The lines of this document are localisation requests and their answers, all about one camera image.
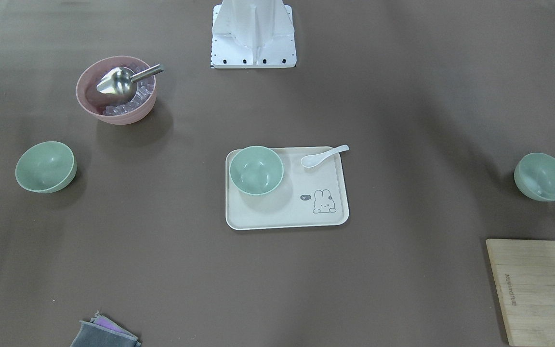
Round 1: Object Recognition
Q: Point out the green bowl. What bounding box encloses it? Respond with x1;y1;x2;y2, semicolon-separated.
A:
226;146;285;196
15;141;78;194
514;152;555;202

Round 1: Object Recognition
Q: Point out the pink bowl with ice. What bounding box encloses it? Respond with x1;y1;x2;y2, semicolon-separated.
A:
75;55;157;125

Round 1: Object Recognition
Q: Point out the bamboo cutting board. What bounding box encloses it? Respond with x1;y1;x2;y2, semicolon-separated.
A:
485;239;555;347

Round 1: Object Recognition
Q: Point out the metal ice scoop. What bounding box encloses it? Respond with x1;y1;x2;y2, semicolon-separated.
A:
95;64;165;106

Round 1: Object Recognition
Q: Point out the grey folded cloth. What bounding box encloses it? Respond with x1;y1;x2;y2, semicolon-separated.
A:
71;312;142;347

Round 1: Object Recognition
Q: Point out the cream bunny tray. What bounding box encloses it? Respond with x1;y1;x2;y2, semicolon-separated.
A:
225;147;350;230

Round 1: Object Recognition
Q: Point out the white ceramic spoon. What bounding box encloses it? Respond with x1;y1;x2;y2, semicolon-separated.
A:
300;145;350;168

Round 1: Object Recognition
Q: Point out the green bowl on tray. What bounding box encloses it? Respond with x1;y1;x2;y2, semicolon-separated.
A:
226;146;285;196

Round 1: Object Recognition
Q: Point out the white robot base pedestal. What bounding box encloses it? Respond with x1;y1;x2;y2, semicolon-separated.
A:
210;0;297;69

